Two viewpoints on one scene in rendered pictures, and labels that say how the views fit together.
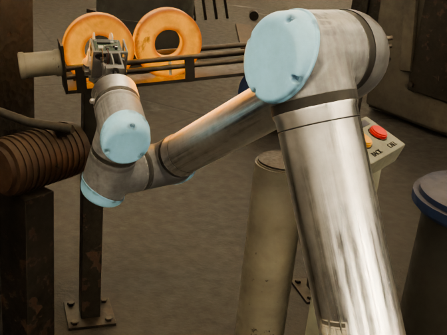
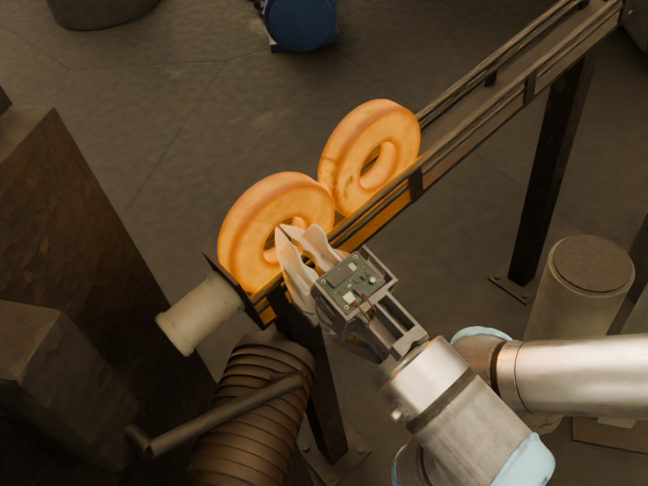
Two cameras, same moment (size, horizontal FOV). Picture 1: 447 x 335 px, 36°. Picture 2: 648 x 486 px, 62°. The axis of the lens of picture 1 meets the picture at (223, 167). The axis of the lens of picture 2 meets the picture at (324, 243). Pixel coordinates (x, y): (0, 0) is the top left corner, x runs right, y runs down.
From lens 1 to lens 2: 1.12 m
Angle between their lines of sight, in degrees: 28
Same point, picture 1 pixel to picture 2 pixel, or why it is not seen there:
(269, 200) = (591, 323)
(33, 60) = (196, 325)
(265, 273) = not seen: hidden behind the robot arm
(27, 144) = (255, 444)
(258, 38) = not seen: outside the picture
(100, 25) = (279, 208)
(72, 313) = (316, 462)
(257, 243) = not seen: hidden behind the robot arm
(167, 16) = (373, 128)
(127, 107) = (507, 441)
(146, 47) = (349, 192)
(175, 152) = (547, 410)
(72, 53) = (249, 273)
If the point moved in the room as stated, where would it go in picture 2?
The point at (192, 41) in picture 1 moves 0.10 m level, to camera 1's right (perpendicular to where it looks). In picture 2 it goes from (409, 141) to (477, 118)
